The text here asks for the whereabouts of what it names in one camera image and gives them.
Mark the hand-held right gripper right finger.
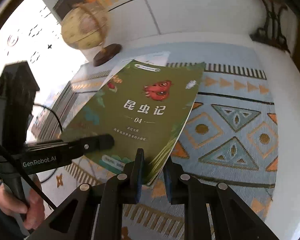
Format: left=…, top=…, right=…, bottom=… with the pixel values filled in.
left=163, top=159, right=280, bottom=240

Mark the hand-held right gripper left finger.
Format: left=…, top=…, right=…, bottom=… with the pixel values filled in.
left=34, top=148, right=146, bottom=240

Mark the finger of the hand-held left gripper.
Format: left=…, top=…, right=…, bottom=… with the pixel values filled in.
left=62, top=134, right=115, bottom=159

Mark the olive book with red bug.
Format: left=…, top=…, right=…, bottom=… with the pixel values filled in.
left=59, top=59, right=206, bottom=186

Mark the white book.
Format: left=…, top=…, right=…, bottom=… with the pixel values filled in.
left=100, top=51, right=171, bottom=90

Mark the row of black books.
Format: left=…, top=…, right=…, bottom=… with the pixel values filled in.
left=52, top=0, right=85, bottom=20

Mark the person's left hand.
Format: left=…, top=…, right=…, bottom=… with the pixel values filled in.
left=0, top=175, right=46, bottom=229

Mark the patterned blue mat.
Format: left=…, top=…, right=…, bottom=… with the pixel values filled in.
left=31, top=47, right=278, bottom=240

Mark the yellow globe on wooden base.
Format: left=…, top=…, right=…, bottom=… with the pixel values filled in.
left=61, top=4, right=122, bottom=67

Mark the round fan ornament on stand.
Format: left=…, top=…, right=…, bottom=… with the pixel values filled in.
left=242, top=0, right=290, bottom=53

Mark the white bookshelf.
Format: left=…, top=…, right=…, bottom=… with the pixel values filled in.
left=35, top=0, right=288, bottom=63

